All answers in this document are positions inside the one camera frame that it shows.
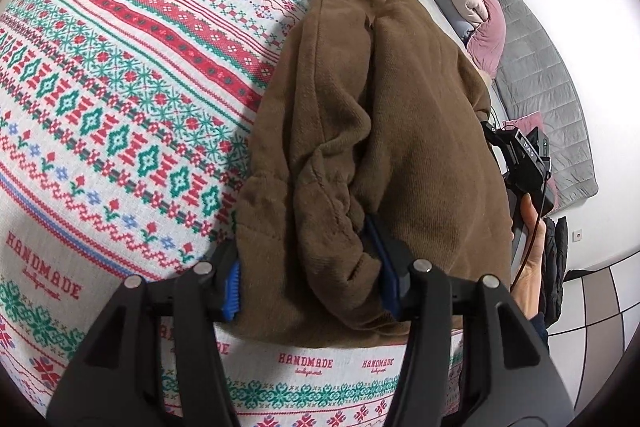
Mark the person's right hand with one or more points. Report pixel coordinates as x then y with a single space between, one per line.
532 267

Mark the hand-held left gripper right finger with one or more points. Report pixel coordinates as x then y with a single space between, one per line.
387 267

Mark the white wall socket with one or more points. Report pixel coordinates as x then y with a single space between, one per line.
577 234

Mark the black folded puffer jacket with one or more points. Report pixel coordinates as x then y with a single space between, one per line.
555 267

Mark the pink pillow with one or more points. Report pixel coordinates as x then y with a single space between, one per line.
487 32
525 123

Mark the red green patterned blanket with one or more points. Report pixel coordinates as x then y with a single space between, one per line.
125 107

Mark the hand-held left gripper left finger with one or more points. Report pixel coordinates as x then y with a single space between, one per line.
231 292

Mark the brown coat with fur collar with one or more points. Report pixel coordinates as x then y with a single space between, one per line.
400 132

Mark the person's right forearm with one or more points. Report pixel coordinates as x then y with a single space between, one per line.
539 327

